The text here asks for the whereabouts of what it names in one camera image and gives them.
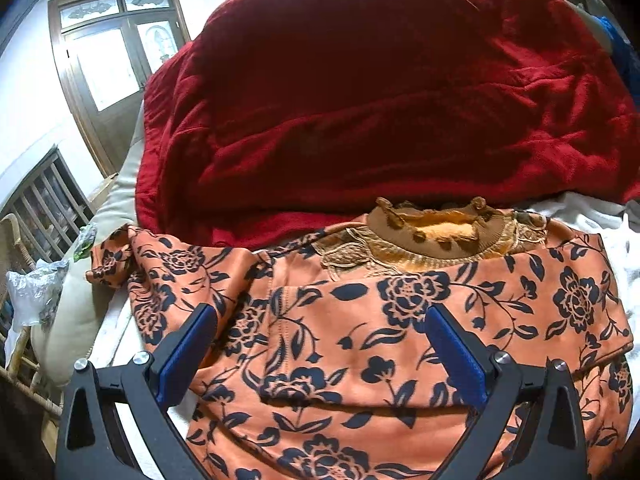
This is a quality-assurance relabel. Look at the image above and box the orange black floral blouse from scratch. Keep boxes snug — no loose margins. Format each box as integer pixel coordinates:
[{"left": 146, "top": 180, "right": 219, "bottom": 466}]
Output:
[{"left": 86, "top": 195, "right": 636, "bottom": 480}]

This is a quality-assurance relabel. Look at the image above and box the white towel sheet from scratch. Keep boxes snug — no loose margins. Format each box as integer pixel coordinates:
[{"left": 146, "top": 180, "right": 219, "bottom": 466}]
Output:
[{"left": 89, "top": 192, "right": 640, "bottom": 480}]

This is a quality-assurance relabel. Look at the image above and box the beige leather sofa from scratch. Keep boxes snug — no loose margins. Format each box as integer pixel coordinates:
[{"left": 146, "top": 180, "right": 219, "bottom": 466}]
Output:
[{"left": 30, "top": 114, "right": 144, "bottom": 387}]

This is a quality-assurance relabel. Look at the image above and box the clear plastic bag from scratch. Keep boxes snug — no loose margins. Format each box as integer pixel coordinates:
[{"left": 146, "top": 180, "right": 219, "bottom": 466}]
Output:
[{"left": 6, "top": 260, "right": 70, "bottom": 330}]

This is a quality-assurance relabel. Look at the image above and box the small green packet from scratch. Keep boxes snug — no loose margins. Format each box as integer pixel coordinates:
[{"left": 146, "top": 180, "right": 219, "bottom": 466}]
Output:
[{"left": 73, "top": 223, "right": 98, "bottom": 262}]

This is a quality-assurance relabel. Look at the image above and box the wicker wooden chair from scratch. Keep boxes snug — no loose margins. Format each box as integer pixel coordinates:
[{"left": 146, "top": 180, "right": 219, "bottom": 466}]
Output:
[{"left": 1, "top": 214, "right": 62, "bottom": 419}]

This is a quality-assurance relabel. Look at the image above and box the cardboard box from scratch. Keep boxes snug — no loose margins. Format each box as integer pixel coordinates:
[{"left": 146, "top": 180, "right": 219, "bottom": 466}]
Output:
[{"left": 88, "top": 174, "right": 118, "bottom": 212}]

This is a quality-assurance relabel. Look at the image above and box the dark wooden slatted cabinet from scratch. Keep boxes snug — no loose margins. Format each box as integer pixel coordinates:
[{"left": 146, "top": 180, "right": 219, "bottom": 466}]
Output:
[{"left": 1, "top": 146, "right": 94, "bottom": 261}]

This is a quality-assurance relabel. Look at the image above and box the red velvet blanket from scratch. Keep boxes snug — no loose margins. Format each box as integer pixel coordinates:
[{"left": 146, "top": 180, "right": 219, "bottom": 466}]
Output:
[{"left": 136, "top": 0, "right": 639, "bottom": 248}]

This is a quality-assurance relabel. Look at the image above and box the brown wooden double door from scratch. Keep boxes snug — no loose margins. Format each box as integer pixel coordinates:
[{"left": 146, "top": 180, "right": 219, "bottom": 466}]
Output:
[{"left": 48, "top": 0, "right": 190, "bottom": 176}]

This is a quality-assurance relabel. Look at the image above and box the blue cloth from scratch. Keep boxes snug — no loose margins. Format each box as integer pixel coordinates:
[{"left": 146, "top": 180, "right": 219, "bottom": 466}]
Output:
[{"left": 599, "top": 16, "right": 640, "bottom": 107}]

